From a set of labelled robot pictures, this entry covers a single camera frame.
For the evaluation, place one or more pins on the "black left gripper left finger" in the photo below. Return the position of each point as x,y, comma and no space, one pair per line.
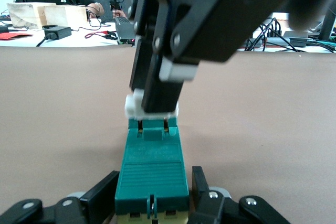
86,208

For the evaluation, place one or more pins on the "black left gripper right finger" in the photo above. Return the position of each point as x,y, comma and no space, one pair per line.
212,208

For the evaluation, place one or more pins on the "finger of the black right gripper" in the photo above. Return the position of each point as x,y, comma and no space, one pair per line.
140,58
204,30

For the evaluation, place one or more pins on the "green terminal block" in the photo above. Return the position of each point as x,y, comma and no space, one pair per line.
152,161

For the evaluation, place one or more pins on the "small board with red LED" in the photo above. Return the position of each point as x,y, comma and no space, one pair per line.
128,42

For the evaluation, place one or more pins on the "grey metal box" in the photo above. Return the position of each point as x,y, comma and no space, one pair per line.
124,28

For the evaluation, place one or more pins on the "black monitor stand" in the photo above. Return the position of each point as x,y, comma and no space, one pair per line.
326,24

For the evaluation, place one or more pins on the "light grey power adapter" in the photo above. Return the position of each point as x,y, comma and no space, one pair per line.
296,36

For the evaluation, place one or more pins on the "grey power strip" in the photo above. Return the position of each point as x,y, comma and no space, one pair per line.
273,42

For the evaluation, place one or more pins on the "pale wooden block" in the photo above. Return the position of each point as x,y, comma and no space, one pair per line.
23,15
68,15

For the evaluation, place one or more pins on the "black power adapter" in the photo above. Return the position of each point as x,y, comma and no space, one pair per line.
59,32

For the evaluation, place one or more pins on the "red flat sheet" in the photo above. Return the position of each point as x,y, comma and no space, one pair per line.
13,36

